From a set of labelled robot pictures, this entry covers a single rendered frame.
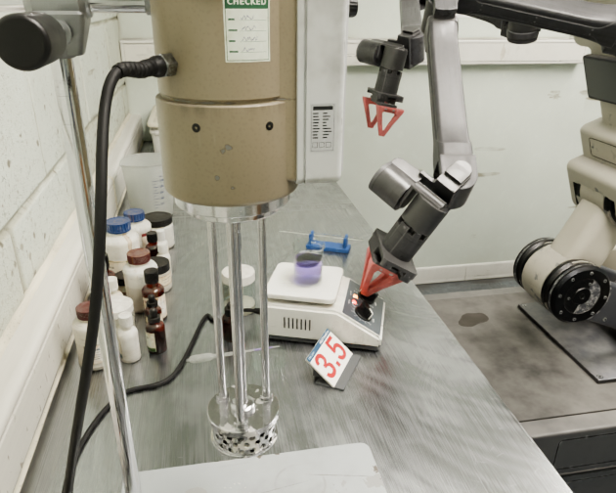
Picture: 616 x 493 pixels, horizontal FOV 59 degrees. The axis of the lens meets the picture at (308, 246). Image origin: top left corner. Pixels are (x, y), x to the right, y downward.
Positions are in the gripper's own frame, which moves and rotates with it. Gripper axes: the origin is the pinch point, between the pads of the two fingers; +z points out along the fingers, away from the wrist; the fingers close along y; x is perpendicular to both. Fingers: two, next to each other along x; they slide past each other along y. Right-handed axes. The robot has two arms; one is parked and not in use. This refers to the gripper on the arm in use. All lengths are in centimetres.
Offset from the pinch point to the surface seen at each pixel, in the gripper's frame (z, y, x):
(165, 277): 22.1, -10.7, -30.1
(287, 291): 4.2, 4.4, -13.1
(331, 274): 1.1, -1.7, -6.2
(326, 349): 5.5, 13.0, -5.6
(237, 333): -14, 42, -28
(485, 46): -42, -154, 52
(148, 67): -31, 43, -42
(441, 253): 44, -147, 93
